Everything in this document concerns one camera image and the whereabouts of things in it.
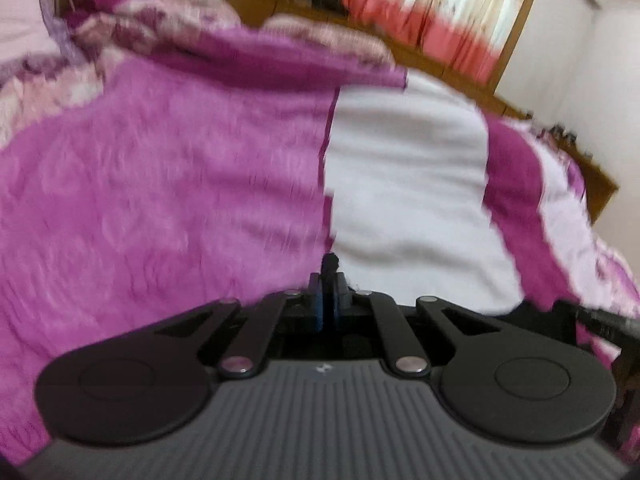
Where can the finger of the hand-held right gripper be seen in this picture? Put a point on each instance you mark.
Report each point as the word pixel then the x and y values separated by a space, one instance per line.
pixel 610 322

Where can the black garment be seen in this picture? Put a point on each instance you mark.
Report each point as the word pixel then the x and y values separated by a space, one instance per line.
pixel 330 262

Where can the purple flower print pillow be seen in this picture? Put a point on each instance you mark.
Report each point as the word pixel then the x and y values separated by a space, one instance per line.
pixel 20 20

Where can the purple and white bedsheet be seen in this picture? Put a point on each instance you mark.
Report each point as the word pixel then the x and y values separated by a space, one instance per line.
pixel 150 160

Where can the wooden post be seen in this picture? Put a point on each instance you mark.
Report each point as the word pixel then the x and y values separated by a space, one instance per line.
pixel 520 25

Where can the pink floral quilt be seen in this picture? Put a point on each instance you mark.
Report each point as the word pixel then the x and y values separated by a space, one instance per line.
pixel 150 15

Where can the wooden bed frame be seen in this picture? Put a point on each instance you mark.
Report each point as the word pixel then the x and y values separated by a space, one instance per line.
pixel 600 185

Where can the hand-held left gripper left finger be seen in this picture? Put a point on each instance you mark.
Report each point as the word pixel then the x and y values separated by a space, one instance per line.
pixel 315 310

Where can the coral and white curtain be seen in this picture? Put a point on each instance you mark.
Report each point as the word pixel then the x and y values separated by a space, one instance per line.
pixel 450 25

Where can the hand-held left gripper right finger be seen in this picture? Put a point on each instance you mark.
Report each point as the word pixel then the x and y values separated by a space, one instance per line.
pixel 337 307

